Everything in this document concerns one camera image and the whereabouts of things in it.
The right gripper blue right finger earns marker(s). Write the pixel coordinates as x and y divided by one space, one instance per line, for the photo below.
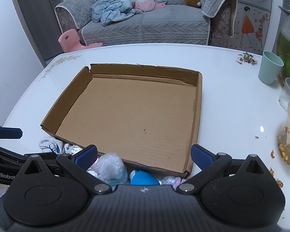
212 166

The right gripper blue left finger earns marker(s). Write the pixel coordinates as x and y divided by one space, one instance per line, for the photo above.
76 166

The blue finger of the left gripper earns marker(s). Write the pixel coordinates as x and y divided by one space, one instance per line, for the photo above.
10 133

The white magenta green-tie bundle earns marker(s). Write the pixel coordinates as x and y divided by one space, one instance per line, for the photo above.
71 149

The bubble wrap teal-tie bundle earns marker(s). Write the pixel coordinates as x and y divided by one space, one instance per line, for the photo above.
111 169

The pastel striped bundle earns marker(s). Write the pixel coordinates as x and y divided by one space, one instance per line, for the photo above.
173 181

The large white knit sock bundle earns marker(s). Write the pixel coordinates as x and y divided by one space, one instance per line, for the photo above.
51 144

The blue white sock bundle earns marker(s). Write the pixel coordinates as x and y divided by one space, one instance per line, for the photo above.
142 178

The brown cardboard tray box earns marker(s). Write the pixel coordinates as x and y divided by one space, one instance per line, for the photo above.
148 115

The pile of seed shells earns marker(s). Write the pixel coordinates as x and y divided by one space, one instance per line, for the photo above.
247 58

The clear plastic cup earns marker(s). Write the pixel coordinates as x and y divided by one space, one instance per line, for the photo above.
284 98

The pink plastic child chair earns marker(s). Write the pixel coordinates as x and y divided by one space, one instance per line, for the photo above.
70 42

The mint green cup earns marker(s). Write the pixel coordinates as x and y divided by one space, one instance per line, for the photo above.
271 65

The grey door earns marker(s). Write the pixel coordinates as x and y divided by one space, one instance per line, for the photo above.
42 24

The grey sofa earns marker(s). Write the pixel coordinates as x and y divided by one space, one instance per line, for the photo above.
174 23

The light blue blanket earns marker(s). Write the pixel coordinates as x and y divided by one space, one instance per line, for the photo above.
107 12

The brown plush toy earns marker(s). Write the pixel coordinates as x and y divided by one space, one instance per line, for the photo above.
193 3

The pink clothing on sofa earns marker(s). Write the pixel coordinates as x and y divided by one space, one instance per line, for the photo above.
147 5

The decorated fridge door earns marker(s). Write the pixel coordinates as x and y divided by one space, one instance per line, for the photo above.
251 25

